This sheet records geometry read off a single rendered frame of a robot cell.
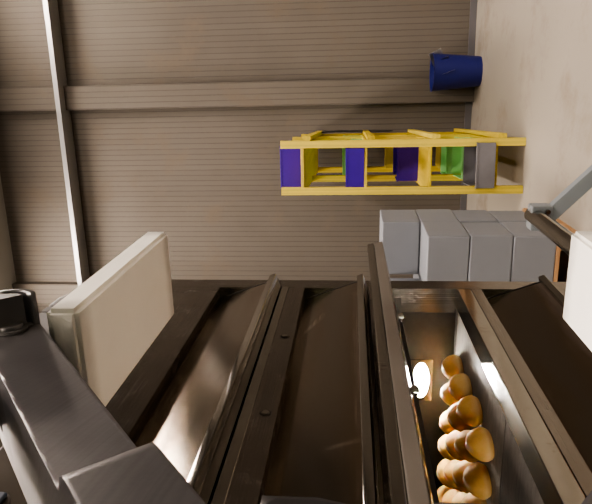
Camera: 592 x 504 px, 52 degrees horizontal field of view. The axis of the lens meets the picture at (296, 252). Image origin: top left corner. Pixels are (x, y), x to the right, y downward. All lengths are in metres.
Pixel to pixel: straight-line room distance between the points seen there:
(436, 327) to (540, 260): 2.48
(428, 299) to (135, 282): 1.70
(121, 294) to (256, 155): 7.91
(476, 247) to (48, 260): 6.58
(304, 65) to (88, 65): 2.80
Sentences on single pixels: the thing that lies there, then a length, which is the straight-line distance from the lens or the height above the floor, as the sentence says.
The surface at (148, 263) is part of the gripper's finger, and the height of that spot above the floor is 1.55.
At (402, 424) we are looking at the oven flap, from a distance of 0.89.
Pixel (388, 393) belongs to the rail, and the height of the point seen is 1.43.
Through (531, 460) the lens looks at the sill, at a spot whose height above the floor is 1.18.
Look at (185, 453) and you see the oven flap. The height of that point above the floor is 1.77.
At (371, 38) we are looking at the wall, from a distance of 7.95.
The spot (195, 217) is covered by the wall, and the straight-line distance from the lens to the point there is 8.37.
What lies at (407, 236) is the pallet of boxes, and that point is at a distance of 4.54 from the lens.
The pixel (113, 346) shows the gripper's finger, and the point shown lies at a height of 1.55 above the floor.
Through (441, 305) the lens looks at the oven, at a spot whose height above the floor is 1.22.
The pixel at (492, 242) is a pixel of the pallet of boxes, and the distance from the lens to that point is 4.20.
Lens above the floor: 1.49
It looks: 5 degrees up
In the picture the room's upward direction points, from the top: 90 degrees counter-clockwise
